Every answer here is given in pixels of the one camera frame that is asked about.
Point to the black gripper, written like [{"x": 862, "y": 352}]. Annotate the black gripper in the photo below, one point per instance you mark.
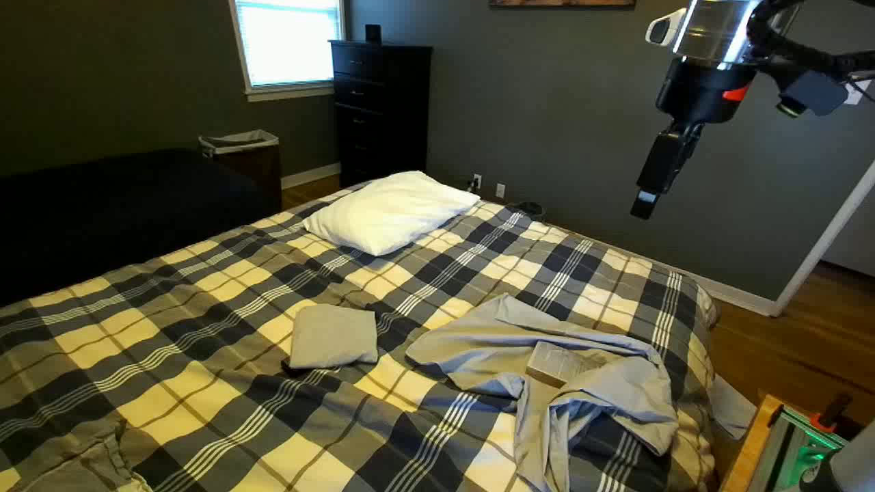
[{"x": 702, "y": 91}]

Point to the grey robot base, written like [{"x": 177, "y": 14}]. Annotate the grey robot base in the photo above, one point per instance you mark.
[{"x": 857, "y": 460}]

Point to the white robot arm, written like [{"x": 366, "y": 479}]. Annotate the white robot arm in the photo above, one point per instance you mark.
[{"x": 714, "y": 28}]

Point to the crumpled grey cloth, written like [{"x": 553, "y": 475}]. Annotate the crumpled grey cloth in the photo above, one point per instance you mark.
[{"x": 591, "y": 391}]

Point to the folded grey cloth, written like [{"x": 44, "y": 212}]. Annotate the folded grey cloth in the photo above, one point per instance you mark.
[{"x": 333, "y": 334}]

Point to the plaid bed comforter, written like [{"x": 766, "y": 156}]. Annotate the plaid bed comforter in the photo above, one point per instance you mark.
[{"x": 183, "y": 365}]

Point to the wooden board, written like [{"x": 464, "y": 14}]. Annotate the wooden board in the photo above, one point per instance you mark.
[{"x": 750, "y": 446}]

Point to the white pillow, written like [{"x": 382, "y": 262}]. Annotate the white pillow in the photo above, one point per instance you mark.
[{"x": 386, "y": 212}]

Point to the black dresser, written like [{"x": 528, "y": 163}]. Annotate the black dresser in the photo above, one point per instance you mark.
[{"x": 382, "y": 110}]

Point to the small black box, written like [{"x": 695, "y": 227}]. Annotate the small black box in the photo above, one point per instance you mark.
[{"x": 373, "y": 33}]

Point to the bright window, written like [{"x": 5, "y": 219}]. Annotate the bright window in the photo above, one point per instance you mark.
[{"x": 289, "y": 43}]

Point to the dark laundry bin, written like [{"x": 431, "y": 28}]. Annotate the dark laundry bin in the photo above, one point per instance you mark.
[{"x": 244, "y": 164}]

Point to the white wall outlet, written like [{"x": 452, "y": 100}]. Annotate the white wall outlet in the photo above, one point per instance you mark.
[
  {"x": 502, "y": 190},
  {"x": 476, "y": 182}
]

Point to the white door frame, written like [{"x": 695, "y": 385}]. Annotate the white door frame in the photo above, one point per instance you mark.
[{"x": 822, "y": 241}]

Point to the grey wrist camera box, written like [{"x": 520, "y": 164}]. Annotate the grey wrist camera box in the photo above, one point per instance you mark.
[{"x": 813, "y": 91}]

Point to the green metal frame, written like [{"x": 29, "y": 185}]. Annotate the green metal frame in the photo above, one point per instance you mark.
[{"x": 802, "y": 454}]

